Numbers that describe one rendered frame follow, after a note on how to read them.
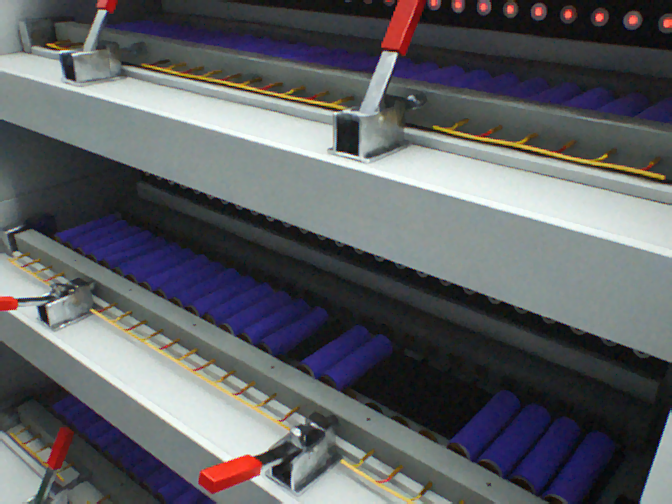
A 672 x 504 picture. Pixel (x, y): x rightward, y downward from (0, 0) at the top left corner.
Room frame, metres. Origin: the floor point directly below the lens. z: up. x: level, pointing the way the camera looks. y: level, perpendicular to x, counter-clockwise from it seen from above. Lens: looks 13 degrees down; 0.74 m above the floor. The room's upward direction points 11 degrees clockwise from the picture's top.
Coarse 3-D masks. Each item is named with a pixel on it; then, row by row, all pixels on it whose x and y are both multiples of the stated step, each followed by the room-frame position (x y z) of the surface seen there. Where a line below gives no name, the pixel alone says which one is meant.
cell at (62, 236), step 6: (108, 216) 0.68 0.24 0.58; (114, 216) 0.68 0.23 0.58; (90, 222) 0.66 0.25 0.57; (96, 222) 0.67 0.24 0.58; (102, 222) 0.67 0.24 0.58; (108, 222) 0.67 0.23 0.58; (72, 228) 0.65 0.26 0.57; (78, 228) 0.65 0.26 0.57; (84, 228) 0.65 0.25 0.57; (90, 228) 0.66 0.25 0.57; (96, 228) 0.66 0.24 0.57; (54, 234) 0.64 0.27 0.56; (60, 234) 0.64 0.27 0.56; (66, 234) 0.64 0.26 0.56; (72, 234) 0.64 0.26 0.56; (78, 234) 0.65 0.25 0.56; (60, 240) 0.63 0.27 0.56
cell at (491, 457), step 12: (528, 408) 0.40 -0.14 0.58; (540, 408) 0.40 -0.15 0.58; (516, 420) 0.39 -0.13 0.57; (528, 420) 0.39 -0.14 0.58; (540, 420) 0.39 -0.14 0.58; (504, 432) 0.38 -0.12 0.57; (516, 432) 0.38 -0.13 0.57; (528, 432) 0.38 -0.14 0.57; (540, 432) 0.39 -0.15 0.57; (492, 444) 0.37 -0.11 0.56; (504, 444) 0.37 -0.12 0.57; (516, 444) 0.37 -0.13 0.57; (528, 444) 0.38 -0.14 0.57; (480, 456) 0.36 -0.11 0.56; (492, 456) 0.36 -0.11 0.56; (504, 456) 0.36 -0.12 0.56; (516, 456) 0.37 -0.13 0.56; (504, 468) 0.36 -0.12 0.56
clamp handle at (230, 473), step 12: (288, 444) 0.36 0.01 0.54; (300, 444) 0.36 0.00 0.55; (240, 456) 0.33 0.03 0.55; (252, 456) 0.33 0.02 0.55; (264, 456) 0.34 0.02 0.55; (276, 456) 0.34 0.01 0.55; (288, 456) 0.35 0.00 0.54; (216, 468) 0.31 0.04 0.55; (228, 468) 0.32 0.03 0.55; (240, 468) 0.32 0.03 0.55; (252, 468) 0.32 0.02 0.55; (264, 468) 0.33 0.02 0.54; (204, 480) 0.31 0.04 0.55; (216, 480) 0.30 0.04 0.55; (228, 480) 0.31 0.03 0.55; (240, 480) 0.32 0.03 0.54; (216, 492) 0.30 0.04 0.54
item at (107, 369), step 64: (64, 192) 0.69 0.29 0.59; (0, 256) 0.63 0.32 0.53; (320, 256) 0.56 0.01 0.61; (0, 320) 0.55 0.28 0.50; (64, 384) 0.50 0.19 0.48; (128, 384) 0.44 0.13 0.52; (192, 384) 0.45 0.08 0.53; (640, 384) 0.41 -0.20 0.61; (192, 448) 0.40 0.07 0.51; (256, 448) 0.39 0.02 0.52
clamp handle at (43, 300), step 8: (56, 288) 0.51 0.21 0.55; (8, 296) 0.49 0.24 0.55; (48, 296) 0.52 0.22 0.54; (56, 296) 0.52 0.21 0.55; (0, 304) 0.48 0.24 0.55; (8, 304) 0.48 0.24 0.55; (16, 304) 0.49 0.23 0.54; (24, 304) 0.49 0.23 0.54; (32, 304) 0.50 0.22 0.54; (40, 304) 0.50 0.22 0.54
